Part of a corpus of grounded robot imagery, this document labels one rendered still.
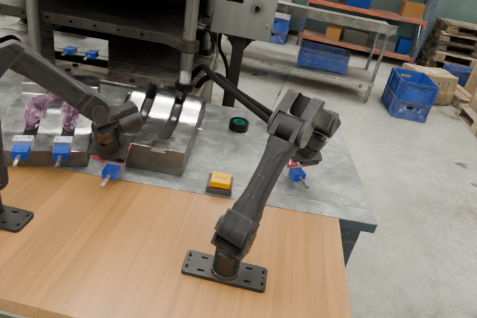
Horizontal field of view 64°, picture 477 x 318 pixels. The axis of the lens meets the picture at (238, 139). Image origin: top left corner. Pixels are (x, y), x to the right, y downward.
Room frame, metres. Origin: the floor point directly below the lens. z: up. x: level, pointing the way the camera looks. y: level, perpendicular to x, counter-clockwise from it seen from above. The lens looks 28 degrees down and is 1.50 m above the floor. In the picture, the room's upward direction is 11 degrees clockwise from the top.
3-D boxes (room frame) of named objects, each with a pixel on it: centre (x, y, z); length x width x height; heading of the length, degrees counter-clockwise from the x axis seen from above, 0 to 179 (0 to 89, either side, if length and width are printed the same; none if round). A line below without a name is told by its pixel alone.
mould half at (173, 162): (1.25, 0.29, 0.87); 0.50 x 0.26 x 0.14; 1
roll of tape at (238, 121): (1.42, 0.01, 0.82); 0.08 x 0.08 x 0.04
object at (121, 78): (2.12, 0.90, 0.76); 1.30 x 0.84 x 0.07; 91
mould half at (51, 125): (1.16, 0.65, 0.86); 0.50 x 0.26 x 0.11; 18
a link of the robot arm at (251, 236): (0.66, -0.03, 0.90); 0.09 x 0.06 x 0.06; 61
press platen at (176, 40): (2.13, 0.89, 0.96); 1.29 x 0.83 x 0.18; 91
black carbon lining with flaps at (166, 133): (1.24, 0.30, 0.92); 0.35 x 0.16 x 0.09; 1
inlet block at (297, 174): (1.10, -0.22, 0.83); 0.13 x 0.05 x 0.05; 23
